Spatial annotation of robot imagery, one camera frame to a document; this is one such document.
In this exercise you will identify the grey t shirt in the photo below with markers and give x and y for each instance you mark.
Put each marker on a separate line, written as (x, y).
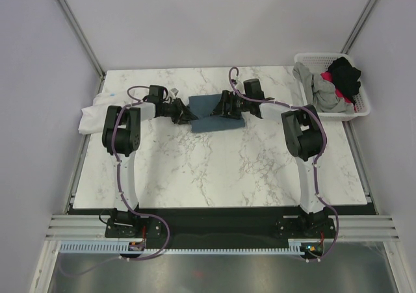
(319, 92)

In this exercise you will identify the aluminium frame rail right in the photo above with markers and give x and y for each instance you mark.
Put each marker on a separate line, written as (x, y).
(364, 16)

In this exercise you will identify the aluminium frame rail left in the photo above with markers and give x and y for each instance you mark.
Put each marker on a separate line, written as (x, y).
(81, 37)

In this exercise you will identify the aluminium frame rail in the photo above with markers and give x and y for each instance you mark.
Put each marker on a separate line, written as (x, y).
(364, 16)
(81, 37)

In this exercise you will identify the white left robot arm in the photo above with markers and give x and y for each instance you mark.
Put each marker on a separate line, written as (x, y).
(121, 138)

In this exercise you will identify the aluminium front frame rails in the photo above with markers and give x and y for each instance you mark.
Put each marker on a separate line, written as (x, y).
(352, 228)

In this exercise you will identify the white folded t shirt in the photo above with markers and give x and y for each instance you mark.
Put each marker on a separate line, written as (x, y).
(93, 117)

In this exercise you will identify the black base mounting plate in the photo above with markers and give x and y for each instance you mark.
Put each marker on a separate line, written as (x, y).
(227, 228)

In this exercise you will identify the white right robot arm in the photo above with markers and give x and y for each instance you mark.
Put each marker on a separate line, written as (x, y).
(303, 132)

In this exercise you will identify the black t shirt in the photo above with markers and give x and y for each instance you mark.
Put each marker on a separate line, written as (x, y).
(346, 77)

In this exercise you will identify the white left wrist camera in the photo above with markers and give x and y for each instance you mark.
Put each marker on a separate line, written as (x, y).
(173, 93)

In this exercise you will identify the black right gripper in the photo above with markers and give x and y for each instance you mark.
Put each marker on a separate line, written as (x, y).
(227, 98)

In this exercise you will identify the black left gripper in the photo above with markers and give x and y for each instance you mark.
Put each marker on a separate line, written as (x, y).
(184, 115)

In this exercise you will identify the red t shirt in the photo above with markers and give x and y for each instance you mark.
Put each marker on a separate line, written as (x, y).
(327, 76)

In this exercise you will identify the white plastic laundry basket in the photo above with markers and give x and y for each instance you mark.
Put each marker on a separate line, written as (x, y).
(319, 63)

